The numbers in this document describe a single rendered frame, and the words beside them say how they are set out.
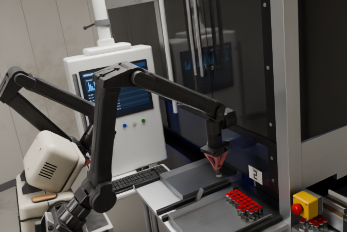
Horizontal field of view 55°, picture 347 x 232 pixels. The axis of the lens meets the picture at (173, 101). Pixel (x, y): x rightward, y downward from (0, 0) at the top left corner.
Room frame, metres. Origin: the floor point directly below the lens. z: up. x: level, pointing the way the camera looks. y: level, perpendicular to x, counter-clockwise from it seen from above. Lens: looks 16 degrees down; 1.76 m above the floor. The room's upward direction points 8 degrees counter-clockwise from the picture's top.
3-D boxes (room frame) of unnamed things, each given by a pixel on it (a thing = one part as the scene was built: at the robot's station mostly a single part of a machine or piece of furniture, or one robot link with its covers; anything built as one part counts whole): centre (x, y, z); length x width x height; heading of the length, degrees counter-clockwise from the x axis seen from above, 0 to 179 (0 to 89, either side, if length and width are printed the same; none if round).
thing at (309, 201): (1.06, -0.44, 0.99); 0.08 x 0.07 x 0.07; 115
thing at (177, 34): (1.76, -0.10, 1.50); 0.47 x 0.01 x 0.59; 25
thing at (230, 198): (1.23, -0.22, 0.90); 0.18 x 0.02 x 0.05; 25
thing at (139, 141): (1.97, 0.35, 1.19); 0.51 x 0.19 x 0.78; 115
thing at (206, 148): (1.16, -0.14, 1.25); 0.10 x 0.07 x 0.07; 129
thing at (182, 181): (1.54, -0.08, 0.90); 0.34 x 0.26 x 0.04; 115
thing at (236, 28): (1.35, -0.29, 1.50); 0.43 x 0.01 x 0.59; 25
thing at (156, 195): (1.36, -0.09, 0.87); 0.70 x 0.48 x 0.02; 25
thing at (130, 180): (1.75, 0.28, 0.82); 0.40 x 0.14 x 0.02; 113
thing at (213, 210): (1.18, -0.12, 0.90); 0.34 x 0.26 x 0.04; 115
